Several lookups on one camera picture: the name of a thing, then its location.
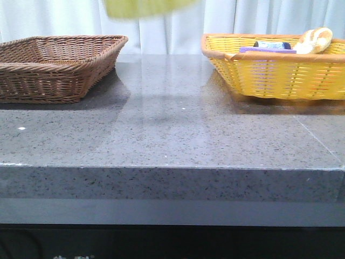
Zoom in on white curtain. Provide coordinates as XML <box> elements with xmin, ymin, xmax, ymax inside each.
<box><xmin>1</xmin><ymin>1</ymin><xmax>344</xmax><ymax>54</ymax></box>

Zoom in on purple sponge block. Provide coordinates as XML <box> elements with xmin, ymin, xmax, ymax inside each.
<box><xmin>239</xmin><ymin>46</ymin><xmax>296</xmax><ymax>54</ymax></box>

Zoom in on dark cylindrical can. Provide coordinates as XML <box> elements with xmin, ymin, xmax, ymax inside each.
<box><xmin>253</xmin><ymin>41</ymin><xmax>292</xmax><ymax>50</ymax></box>

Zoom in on brown wicker basket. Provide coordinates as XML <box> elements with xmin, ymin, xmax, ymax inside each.
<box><xmin>1</xmin><ymin>35</ymin><xmax>128</xmax><ymax>104</ymax></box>

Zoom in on yellow wicker basket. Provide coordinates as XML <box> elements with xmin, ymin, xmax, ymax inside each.
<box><xmin>201</xmin><ymin>33</ymin><xmax>344</xmax><ymax>100</ymax></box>

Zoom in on bread roll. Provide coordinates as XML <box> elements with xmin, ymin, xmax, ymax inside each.
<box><xmin>292</xmin><ymin>27</ymin><xmax>333</xmax><ymax>54</ymax></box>

